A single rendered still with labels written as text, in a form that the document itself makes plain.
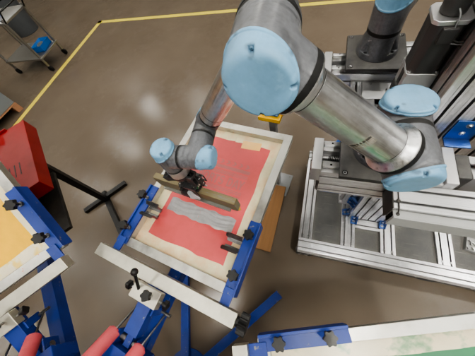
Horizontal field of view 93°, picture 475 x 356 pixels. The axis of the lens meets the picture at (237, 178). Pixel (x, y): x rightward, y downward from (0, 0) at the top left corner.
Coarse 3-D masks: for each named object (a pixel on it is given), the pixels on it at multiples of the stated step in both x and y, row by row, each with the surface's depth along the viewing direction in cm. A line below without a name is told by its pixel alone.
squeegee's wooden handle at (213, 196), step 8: (160, 176) 99; (168, 184) 100; (176, 184) 96; (200, 192) 91; (208, 192) 91; (216, 192) 90; (208, 200) 96; (216, 200) 90; (224, 200) 88; (232, 200) 87; (232, 208) 92
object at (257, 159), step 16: (240, 144) 122; (240, 160) 117; (256, 160) 115; (256, 176) 111; (208, 208) 108; (192, 240) 102; (208, 240) 101; (224, 240) 99; (208, 256) 98; (224, 256) 96
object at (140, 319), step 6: (156, 288) 87; (138, 306) 86; (144, 306) 85; (138, 312) 85; (144, 312) 84; (150, 312) 85; (132, 318) 84; (138, 318) 84; (144, 318) 83; (150, 318) 86; (132, 324) 83; (138, 324) 83; (144, 324) 84; (126, 330) 83; (132, 330) 82; (138, 330) 82; (144, 330) 85; (132, 336) 81; (138, 336) 82
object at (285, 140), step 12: (240, 132) 123; (252, 132) 120; (264, 132) 118; (180, 144) 126; (288, 144) 112; (276, 168) 107; (276, 180) 106; (264, 192) 102; (264, 204) 100; (144, 216) 110; (132, 240) 104; (144, 252) 100; (156, 252) 99; (168, 264) 96; (180, 264) 95; (192, 276) 92; (204, 276) 91; (216, 288) 88
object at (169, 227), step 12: (216, 144) 125; (228, 144) 123; (168, 204) 113; (204, 204) 109; (168, 216) 110; (180, 216) 109; (156, 228) 109; (168, 228) 107; (180, 228) 106; (192, 228) 105; (168, 240) 105; (180, 240) 103
